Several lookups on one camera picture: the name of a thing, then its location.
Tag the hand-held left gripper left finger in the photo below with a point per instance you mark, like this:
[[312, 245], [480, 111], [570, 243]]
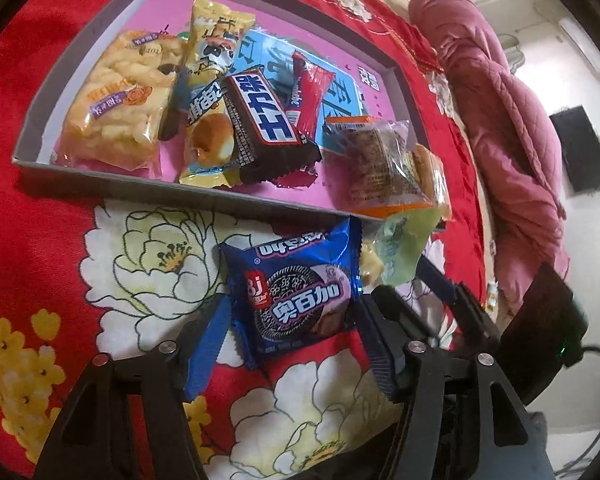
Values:
[[205, 355]]

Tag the yellow crispy snack packet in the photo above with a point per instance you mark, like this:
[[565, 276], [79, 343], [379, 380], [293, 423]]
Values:
[[115, 105]]

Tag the brown chocolate bar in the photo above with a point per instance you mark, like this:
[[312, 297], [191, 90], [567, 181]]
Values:
[[260, 115]]

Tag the pale green cake packet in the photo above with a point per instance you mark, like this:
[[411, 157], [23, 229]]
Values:
[[400, 245]]

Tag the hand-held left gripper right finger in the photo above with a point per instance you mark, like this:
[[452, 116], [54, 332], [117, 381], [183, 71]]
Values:
[[380, 355]]

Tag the pink quilt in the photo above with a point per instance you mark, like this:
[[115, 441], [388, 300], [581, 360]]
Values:
[[505, 135]]

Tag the white air conditioner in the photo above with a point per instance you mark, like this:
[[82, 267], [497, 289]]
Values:
[[577, 35]]

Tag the clear orange-edged snack packet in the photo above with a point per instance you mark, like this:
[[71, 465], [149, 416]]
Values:
[[375, 160]]

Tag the black television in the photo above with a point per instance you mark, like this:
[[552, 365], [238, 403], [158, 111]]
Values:
[[580, 150]]

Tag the red floral blanket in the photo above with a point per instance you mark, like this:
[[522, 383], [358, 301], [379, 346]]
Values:
[[55, 240]]

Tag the cardboard box with pink bottom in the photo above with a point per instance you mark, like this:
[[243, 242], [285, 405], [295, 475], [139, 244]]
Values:
[[300, 25]]

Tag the yellow cartoon cake packet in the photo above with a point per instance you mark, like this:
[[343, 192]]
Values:
[[215, 50]]

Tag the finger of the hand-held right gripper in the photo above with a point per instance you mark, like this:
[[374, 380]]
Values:
[[477, 320], [437, 285]]

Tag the red sausage packet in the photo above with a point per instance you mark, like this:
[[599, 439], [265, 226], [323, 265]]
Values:
[[307, 90]]

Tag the beige wafer packet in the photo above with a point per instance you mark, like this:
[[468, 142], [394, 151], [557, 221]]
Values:
[[432, 175]]

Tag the blue cookie packet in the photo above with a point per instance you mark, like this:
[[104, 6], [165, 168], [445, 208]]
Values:
[[290, 300]]

